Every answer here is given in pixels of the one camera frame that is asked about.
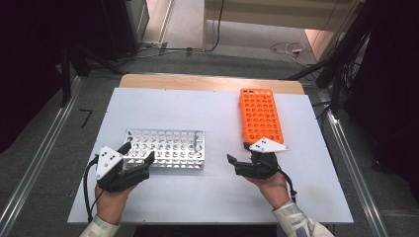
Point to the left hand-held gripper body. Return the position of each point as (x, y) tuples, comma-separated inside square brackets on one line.
[(112, 171)]

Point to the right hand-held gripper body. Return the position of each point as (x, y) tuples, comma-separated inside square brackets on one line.
[(260, 164)]

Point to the clear test tube rack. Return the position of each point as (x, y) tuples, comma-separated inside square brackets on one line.
[(171, 146)]

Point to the orange test tube rack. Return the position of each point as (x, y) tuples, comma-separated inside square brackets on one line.
[(260, 112)]

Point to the person's right hand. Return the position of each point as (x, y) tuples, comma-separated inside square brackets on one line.
[(273, 189)]

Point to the person's left hand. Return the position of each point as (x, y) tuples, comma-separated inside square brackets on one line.
[(112, 204)]

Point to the white table board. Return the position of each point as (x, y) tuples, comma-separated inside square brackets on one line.
[(204, 197)]

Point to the wooden table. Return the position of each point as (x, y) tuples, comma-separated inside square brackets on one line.
[(197, 82)]

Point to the black metal stand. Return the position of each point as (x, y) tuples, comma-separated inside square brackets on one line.
[(66, 79)]

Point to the grey power strip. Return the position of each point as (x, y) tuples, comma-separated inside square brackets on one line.
[(154, 44)]

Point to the dark cabinet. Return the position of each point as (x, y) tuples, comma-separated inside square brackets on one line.
[(125, 29)]

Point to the black curtain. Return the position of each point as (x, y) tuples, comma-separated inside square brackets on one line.
[(392, 82), (29, 65)]

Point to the beige wooden furniture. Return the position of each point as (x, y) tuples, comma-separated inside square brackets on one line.
[(280, 15)]

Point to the aluminium floor rail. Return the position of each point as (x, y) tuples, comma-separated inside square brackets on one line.
[(36, 158), (355, 184)]

